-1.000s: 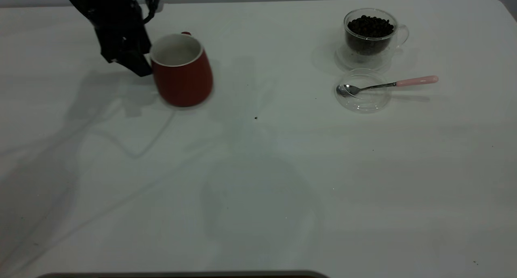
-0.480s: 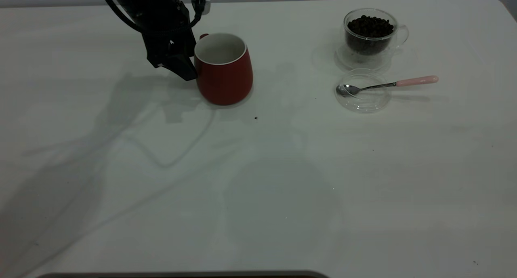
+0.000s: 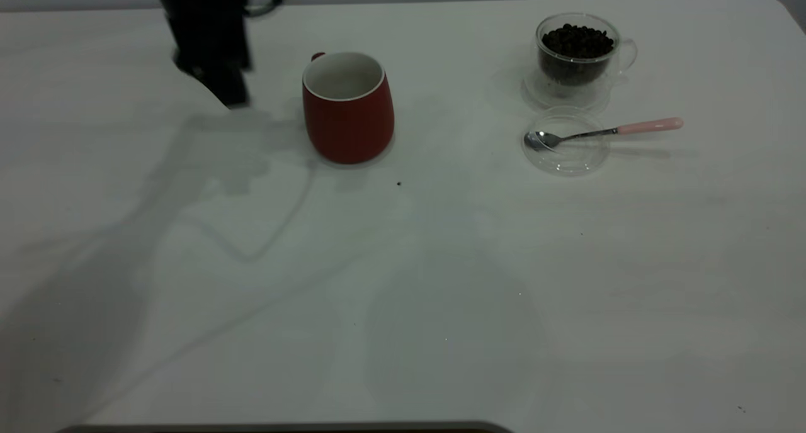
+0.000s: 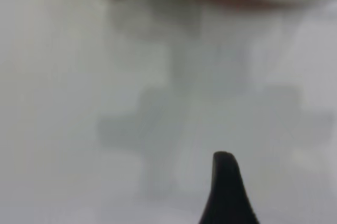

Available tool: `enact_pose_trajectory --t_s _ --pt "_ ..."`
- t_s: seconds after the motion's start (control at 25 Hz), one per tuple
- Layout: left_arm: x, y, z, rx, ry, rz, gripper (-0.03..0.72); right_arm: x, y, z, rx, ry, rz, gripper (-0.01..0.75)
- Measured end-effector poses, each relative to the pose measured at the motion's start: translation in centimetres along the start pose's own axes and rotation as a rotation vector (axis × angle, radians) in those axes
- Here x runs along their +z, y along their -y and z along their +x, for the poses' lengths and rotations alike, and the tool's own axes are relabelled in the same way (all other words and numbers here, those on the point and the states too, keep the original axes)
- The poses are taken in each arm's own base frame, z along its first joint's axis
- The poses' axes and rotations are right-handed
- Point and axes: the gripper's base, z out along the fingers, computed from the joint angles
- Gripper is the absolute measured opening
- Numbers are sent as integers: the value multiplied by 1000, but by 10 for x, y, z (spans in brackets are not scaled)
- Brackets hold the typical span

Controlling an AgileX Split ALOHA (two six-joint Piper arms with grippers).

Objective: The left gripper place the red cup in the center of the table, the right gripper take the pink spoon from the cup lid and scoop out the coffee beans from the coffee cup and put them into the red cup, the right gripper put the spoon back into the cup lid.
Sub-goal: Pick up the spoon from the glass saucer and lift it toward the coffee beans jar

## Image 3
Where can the red ceramic mug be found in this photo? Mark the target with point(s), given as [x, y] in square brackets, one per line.
[349, 128]

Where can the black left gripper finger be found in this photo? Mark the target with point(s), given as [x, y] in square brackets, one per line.
[225, 85]

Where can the dark coffee beans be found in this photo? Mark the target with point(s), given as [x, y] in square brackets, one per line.
[576, 49]

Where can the clear glass saucer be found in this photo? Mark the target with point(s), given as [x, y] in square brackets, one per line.
[535, 96]

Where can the clear round glass lid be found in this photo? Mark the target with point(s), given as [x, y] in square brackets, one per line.
[567, 159]

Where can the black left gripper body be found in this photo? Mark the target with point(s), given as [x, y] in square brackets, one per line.
[204, 24]

